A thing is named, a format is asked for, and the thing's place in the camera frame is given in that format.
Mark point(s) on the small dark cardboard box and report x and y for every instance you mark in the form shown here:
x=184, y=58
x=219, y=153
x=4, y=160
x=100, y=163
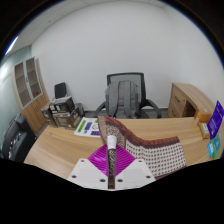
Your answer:
x=63, y=105

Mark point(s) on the blue packet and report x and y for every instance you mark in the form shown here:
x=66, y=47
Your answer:
x=211, y=149

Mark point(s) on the wooden drawer unit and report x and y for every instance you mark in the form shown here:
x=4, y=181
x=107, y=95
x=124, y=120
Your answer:
x=180, y=100

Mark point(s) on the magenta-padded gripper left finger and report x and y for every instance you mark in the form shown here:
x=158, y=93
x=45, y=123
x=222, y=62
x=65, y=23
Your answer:
x=88, y=171

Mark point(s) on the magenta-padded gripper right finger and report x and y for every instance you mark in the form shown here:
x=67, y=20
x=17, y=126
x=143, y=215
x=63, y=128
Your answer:
x=135, y=171

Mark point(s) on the small tan labelled box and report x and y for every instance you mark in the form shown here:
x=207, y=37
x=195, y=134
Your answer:
x=204, y=130

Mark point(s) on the black machine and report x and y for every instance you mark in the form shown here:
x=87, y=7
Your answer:
x=16, y=138

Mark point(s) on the brown patterned towel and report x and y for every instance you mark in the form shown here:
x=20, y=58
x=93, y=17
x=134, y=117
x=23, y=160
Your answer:
x=160, y=155

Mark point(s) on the wooden glass-door cabinet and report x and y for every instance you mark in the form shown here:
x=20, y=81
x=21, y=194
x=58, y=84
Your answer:
x=33, y=110

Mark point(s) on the purple flat box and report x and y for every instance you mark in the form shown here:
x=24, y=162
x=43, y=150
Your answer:
x=216, y=120

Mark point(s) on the orange cardboard box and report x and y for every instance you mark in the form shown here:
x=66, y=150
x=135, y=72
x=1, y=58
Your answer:
x=202, y=116

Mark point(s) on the grey backpack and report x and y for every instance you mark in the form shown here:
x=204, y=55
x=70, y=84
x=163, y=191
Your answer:
x=121, y=98

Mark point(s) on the black mesh office chair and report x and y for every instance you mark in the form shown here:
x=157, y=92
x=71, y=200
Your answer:
x=141, y=80

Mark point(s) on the narrow dark cardboard box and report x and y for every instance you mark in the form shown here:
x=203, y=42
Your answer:
x=47, y=114

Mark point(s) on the white printed paper sheet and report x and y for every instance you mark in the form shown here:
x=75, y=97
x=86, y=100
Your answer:
x=87, y=126

